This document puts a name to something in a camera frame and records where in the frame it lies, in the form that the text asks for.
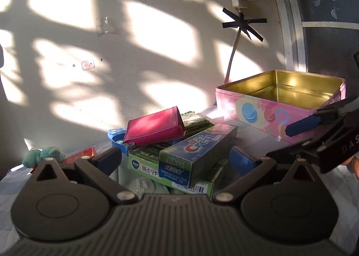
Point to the blue green toothpaste box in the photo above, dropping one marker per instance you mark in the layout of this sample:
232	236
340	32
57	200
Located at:
196	156

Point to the bright green toothpaste box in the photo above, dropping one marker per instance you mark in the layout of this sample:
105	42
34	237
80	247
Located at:
143	166

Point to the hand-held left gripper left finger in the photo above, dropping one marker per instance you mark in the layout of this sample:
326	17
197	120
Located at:
108	157

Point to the pink tin box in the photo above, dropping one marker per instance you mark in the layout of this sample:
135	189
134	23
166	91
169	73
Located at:
252	111

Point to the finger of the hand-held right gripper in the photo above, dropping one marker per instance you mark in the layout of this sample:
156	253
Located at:
301	126
297	150

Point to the pink wall sticker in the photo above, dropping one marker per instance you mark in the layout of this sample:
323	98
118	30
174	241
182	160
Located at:
86	64

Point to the dark green toothpaste box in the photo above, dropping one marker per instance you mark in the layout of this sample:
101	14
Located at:
197	126

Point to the clear wall hook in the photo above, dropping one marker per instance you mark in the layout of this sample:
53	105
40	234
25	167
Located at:
106	26

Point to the person's right hand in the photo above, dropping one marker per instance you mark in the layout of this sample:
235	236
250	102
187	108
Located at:
355	166

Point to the teal plush toy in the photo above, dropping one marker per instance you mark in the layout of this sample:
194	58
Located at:
35	157

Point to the black tape cross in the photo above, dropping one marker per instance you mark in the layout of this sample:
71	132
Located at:
243	23

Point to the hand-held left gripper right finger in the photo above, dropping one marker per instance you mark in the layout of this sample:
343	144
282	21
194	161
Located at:
242	160

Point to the magenta zip pouch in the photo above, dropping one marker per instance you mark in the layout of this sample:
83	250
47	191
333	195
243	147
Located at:
154	128

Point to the blue perforated plastic item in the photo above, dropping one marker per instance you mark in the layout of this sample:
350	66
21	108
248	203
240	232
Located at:
114	135

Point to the small red box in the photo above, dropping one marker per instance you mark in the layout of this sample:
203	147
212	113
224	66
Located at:
82	155

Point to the white window frame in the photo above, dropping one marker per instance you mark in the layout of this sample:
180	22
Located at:
293	34

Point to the light checked cloth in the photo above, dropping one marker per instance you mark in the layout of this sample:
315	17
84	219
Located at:
253	136

